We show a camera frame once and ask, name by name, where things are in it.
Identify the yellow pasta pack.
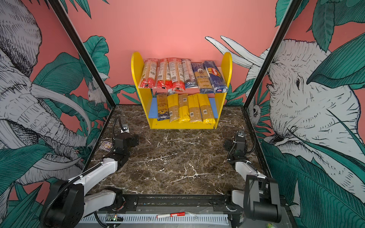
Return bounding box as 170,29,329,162
188,95,202,123
178,94,190,124
197,94,216,125
167,94,179,123

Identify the brown blue-end spaghetti pack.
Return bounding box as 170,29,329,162
156,94,170,121

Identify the blue Barilla spaghetti pack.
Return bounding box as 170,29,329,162
204,60,228,94

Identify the dark-blue-top Arbella spaghetti pack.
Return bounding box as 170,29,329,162
192,63,214,94

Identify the red spaghetti pack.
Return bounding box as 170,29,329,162
139,59,158,88
156,59,173,89
167,58,185,92

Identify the clear blue-end spaghetti pack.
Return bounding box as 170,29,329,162
182,59,198,88

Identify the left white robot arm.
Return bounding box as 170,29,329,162
40,132,139,228

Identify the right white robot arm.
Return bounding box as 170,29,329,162
223,130,282,223

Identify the small printed card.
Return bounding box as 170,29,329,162
99,141,114,152

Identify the yellow shelf unit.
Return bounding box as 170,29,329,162
131,52,227,129

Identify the small green circuit board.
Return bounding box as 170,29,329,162
106,214,124,222

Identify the red white marker pen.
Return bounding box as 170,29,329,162
156,212,186,219

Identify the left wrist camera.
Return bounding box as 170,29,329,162
121,124,130,133

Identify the black front frame beam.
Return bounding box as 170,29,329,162
101,194,243,214

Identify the perforated metal rail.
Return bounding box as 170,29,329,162
98,213,230,226

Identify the left black corner post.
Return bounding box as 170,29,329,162
48,1,116,109

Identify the black corner post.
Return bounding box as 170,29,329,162
48,1,116,109
243,0,302,110

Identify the right black corner post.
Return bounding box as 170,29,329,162
243,0,302,110

